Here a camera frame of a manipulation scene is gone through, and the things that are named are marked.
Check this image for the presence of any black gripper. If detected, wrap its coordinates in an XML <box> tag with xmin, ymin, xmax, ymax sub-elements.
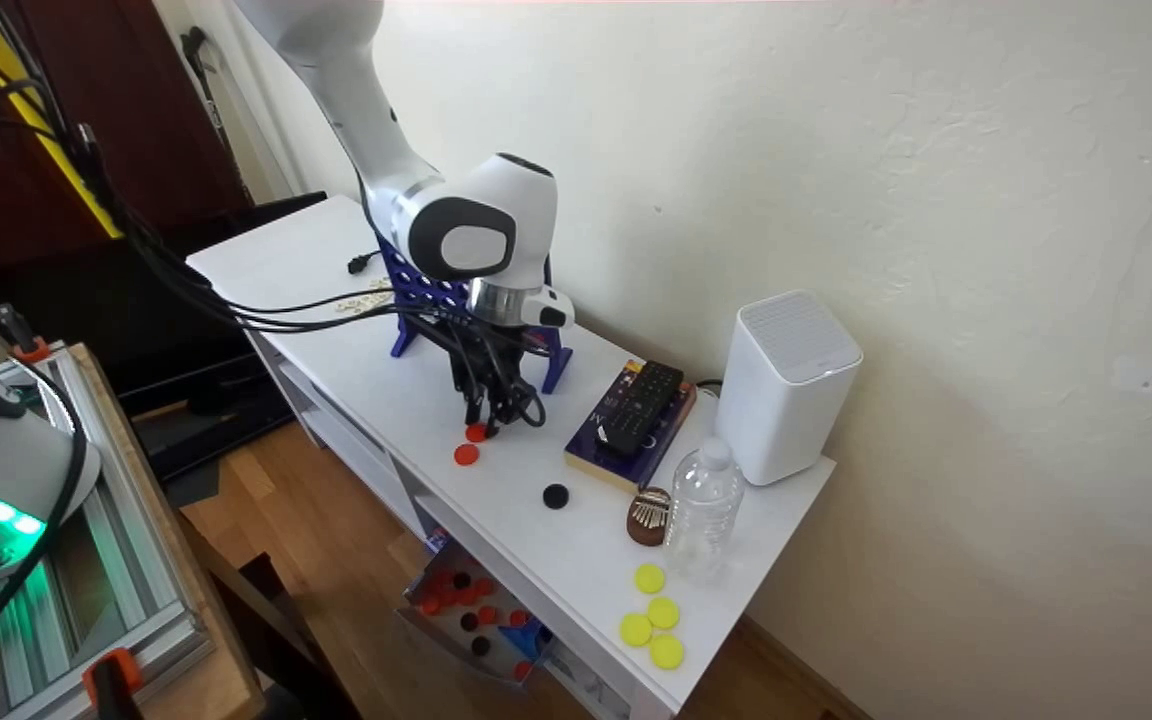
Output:
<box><xmin>434</xmin><ymin>315</ymin><xmax>536</xmax><ymax>439</ymax></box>

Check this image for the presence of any blue connect four grid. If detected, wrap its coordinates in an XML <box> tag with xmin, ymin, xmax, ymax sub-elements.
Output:
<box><xmin>372</xmin><ymin>231</ymin><xmax>574</xmax><ymax>395</ymax></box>

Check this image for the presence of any black remote control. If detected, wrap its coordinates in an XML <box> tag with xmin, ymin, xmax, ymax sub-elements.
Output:
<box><xmin>591</xmin><ymin>357</ymin><xmax>689</xmax><ymax>454</ymax></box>

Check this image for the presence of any brown oval wooden piece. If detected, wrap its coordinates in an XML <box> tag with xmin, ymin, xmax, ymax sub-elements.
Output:
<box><xmin>624</xmin><ymin>482</ymin><xmax>676</xmax><ymax>551</ymax></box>

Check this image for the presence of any colourful game box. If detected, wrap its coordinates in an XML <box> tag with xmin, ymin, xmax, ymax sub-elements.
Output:
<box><xmin>400</xmin><ymin>536</ymin><xmax>566</xmax><ymax>691</ymax></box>

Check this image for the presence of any clear plastic bottle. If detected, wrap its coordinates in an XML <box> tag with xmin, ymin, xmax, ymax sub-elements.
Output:
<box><xmin>666</xmin><ymin>436</ymin><xmax>746</xmax><ymax>582</ymax></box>

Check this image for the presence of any white speaker box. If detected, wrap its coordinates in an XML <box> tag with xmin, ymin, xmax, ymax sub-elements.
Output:
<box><xmin>711</xmin><ymin>289</ymin><xmax>867</xmax><ymax>493</ymax></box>

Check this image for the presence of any black desk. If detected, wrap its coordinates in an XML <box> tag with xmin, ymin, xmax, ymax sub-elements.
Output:
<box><xmin>0</xmin><ymin>190</ymin><xmax>330</xmax><ymax>452</ymax></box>

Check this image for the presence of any orange clamp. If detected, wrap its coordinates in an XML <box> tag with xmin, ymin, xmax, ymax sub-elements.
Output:
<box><xmin>11</xmin><ymin>333</ymin><xmax>58</xmax><ymax>372</ymax></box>
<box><xmin>81</xmin><ymin>649</ymin><xmax>147</xmax><ymax>712</ymax></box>

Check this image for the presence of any dark brown wooden door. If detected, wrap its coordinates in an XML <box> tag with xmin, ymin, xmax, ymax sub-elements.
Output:
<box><xmin>0</xmin><ymin>0</ymin><xmax>261</xmax><ymax>292</ymax></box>

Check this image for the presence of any yellow diagonal bar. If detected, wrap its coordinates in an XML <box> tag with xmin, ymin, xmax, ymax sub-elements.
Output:
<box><xmin>0</xmin><ymin>0</ymin><xmax>127</xmax><ymax>244</ymax></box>

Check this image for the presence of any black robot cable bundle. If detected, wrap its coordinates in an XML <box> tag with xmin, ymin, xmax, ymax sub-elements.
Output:
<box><xmin>11</xmin><ymin>74</ymin><xmax>553</xmax><ymax>430</ymax></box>

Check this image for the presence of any aluminium rail frame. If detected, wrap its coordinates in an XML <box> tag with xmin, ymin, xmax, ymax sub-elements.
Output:
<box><xmin>0</xmin><ymin>339</ymin><xmax>226</xmax><ymax>720</ymax></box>

